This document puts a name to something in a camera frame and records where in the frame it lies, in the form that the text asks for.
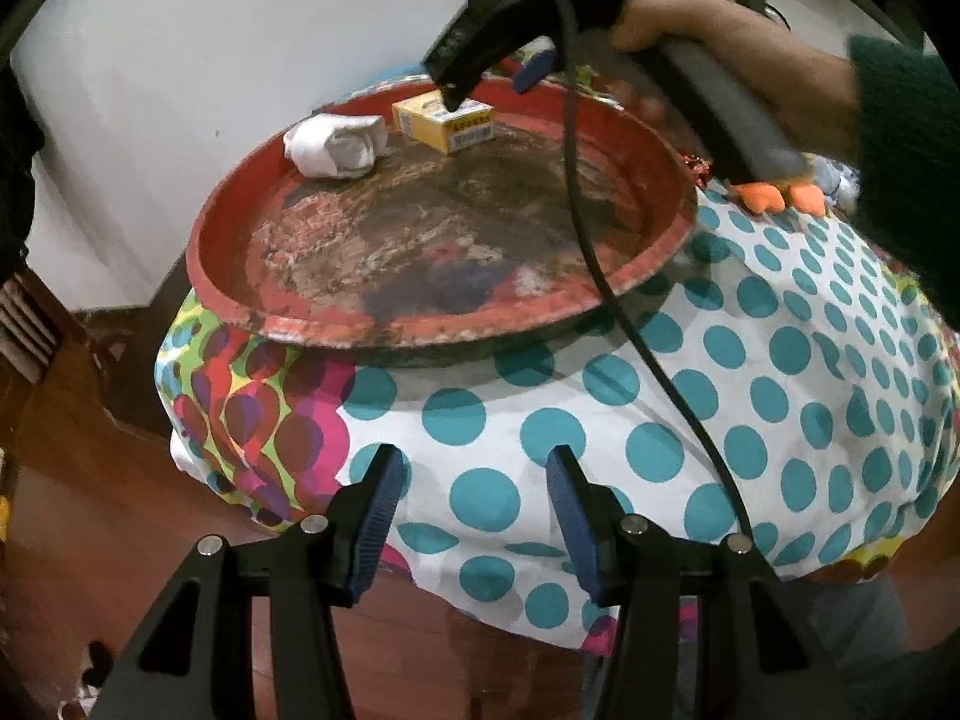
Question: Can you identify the round red worn tray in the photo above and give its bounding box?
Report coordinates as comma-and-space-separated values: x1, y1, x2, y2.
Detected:
186, 73, 700, 361

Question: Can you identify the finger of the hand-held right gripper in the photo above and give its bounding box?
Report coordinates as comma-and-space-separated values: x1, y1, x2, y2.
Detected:
422, 0, 560, 112
512, 34, 575, 95

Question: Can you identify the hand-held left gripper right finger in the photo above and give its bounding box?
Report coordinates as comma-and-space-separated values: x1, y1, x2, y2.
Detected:
545, 446, 863, 720

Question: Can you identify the white rolled sock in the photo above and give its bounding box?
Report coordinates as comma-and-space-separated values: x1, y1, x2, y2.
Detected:
283, 114, 389, 181

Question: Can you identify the colourful dotted blanket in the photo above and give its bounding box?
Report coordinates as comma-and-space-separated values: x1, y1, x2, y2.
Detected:
154, 60, 960, 661

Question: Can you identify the dark cloth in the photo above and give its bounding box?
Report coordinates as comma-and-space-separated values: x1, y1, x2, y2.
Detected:
0, 67, 46, 263

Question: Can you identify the small yellow box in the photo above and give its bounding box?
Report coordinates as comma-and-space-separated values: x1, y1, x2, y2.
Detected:
391, 90, 497, 156

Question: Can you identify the person's right hand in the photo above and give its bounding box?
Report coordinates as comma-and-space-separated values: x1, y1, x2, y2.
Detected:
609, 0, 860, 158

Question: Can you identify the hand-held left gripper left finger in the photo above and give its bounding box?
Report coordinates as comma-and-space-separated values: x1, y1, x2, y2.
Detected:
90, 444, 410, 720

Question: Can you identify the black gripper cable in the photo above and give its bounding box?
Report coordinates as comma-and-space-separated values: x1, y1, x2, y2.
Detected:
510, 0, 755, 541

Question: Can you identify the plush toy with orange feet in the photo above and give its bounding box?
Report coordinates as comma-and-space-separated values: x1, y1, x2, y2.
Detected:
731, 154, 860, 215

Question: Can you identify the wooden slatted panel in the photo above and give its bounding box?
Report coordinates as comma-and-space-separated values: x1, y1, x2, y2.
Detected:
0, 270, 61, 383

